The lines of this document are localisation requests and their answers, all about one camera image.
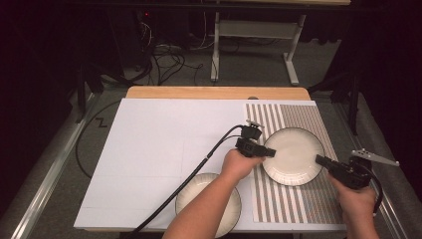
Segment black floor cable loop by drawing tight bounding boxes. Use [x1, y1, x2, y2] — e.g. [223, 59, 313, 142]
[75, 99, 122, 178]

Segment left hand-held gripper black cable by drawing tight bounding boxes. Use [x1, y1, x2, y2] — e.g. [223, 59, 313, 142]
[123, 123, 246, 239]

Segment tangle of floor cables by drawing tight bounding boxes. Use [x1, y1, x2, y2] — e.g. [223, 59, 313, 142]
[132, 19, 205, 87]

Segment striped grey white placemat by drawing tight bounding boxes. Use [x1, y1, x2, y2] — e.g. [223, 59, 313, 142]
[245, 103, 346, 225]

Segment right hand-held gripper black cable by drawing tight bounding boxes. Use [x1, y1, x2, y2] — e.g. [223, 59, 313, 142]
[364, 163, 385, 215]

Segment hand-held gripper black cable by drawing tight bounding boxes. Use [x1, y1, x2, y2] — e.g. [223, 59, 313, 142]
[364, 163, 385, 215]
[123, 123, 246, 239]

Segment white plate with dark rim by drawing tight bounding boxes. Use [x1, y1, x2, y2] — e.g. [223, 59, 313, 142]
[262, 126, 326, 187]
[174, 172, 243, 239]

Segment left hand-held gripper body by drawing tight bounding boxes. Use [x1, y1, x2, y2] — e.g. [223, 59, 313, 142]
[234, 119, 267, 158]

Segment aluminium floor rail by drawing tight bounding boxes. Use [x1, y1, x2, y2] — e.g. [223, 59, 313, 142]
[332, 101, 411, 239]
[11, 93, 101, 239]

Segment white-framed desk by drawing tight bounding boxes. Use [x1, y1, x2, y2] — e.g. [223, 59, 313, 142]
[202, 0, 351, 87]

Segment white board sheet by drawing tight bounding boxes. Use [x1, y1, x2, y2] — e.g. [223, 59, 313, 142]
[73, 98, 347, 233]

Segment black metal stand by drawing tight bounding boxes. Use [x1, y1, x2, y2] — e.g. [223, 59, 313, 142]
[310, 71, 361, 136]
[75, 63, 105, 124]

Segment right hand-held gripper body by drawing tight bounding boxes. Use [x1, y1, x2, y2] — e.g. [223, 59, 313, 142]
[326, 147, 401, 191]

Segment dark equipment box red light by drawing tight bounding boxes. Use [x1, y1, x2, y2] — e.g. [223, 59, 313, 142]
[132, 8, 190, 51]

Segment person's right hand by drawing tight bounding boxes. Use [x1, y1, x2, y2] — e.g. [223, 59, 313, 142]
[326, 172, 378, 218]

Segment person's left hand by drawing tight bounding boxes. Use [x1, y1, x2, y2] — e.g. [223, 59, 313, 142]
[220, 148, 267, 184]

